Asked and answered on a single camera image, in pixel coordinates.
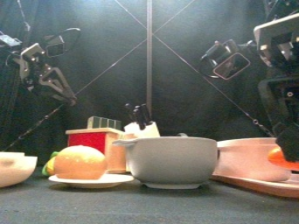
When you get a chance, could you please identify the red wooden toy toaster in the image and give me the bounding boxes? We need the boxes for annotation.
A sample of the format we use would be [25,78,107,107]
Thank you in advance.
[65,127,130,174]

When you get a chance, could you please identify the orange round toy bread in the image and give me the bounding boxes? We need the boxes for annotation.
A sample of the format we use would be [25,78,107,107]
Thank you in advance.
[53,144,109,180]

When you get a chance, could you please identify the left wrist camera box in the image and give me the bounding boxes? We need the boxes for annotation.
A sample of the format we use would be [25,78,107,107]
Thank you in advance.
[42,27,82,59]

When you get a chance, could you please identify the white knife block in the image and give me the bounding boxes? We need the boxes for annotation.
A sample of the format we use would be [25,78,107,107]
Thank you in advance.
[123,121,162,139]

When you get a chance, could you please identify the white plate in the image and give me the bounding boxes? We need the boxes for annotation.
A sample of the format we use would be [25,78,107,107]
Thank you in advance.
[49,172,137,189]

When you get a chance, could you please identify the white bowl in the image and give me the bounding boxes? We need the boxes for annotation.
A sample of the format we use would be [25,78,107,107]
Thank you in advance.
[0,151,41,189]

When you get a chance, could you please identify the black knife handle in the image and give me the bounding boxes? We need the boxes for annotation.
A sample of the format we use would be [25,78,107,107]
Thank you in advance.
[141,102,154,125]
[125,102,137,123]
[133,106,146,131]

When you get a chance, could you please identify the yellow green toy vegetable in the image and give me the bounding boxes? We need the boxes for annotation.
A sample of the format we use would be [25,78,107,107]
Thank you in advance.
[42,150,62,178]

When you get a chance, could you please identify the vertical metal frame pole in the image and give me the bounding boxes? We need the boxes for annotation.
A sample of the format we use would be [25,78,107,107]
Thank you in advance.
[145,0,155,118]

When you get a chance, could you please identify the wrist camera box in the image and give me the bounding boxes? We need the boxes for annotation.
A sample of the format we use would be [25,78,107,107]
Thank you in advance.
[200,38,253,81]
[42,27,82,59]

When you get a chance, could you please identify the grey toast slices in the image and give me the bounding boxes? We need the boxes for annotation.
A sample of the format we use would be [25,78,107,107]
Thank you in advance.
[87,115,123,130]

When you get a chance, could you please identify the pink toy pot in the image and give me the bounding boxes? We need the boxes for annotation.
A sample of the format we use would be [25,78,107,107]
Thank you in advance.
[216,136,294,183]

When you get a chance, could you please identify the pink tray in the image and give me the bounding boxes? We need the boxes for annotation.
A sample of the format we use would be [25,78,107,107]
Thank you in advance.
[210,172,299,200]

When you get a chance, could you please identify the grey toy pot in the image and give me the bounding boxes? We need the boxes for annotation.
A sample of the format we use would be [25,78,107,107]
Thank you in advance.
[111,133,221,190]

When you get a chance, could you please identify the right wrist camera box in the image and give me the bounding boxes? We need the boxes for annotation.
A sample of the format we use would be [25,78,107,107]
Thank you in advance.
[200,38,253,81]

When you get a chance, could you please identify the orange toy carrot piece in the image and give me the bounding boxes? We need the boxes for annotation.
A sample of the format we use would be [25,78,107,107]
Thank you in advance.
[266,146,299,172]

